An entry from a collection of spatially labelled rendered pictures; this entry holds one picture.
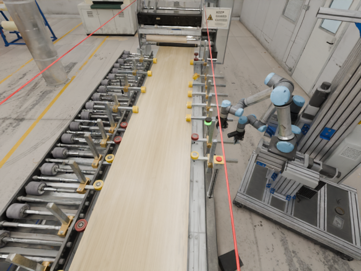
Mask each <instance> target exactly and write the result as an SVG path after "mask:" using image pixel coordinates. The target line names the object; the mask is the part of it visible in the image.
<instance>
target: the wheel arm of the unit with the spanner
mask: <svg viewBox="0 0 361 271"><path fill-rule="evenodd" d="M192 142H207V139H204V138H199V139H198V140H196V141H194V140H192ZM217 143H220V144H221V139H217ZM223 143H224V144H234V141H233V140H223Z"/></svg>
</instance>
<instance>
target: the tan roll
mask: <svg viewBox="0 0 361 271"><path fill-rule="evenodd" d="M141 38H142V39H146V40H147V41H154V42H181V43H187V40H189V41H200V39H187V36H182V35H154V34H147V35H146V37H141Z"/></svg>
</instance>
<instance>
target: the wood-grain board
mask: <svg viewBox="0 0 361 271"><path fill-rule="evenodd" d="M155 58H157V63H153V64H152V67H151V69H150V71H152V76H147V79H146V81H145V84H144V87H146V92H141V94H140V96H139V99H138V101H137V103H136V106H138V107H139V112H138V113H132V116H131V118H130V120H129V123H128V125H127V128H126V131H125V133H124V136H123V138H122V140H121V143H120V145H119V148H118V150H117V153H116V155H115V157H114V160H113V162H112V165H111V168H110V170H109V172H108V175H107V177H106V180H105V182H104V184H103V187H102V189H101V192H100V194H99V197H98V199H97V202H96V204H95V207H94V209H93V212H92V214H91V216H90V219H89V221H88V224H87V226H86V228H85V231H84V233H83V236H82V239H81V241H80V244H79V246H78V248H77V251H76V253H75V256H74V258H73V261H72V263H71V265H70V268H69V270H68V271H186V267H187V237H188V220H189V190H190V160H191V129H192V119H191V121H190V122H188V121H186V114H191V115H192V106H191V108H187V102H192V99H193V95H192V97H188V96H187V93H188V91H192V92H193V86H192V87H188V86H189V85H188V83H189V81H191V82H192V83H193V78H192V77H193V69H194V64H193V65H190V60H194V49H171V48H159V49H158V52H157V54H156V56H155Z"/></svg>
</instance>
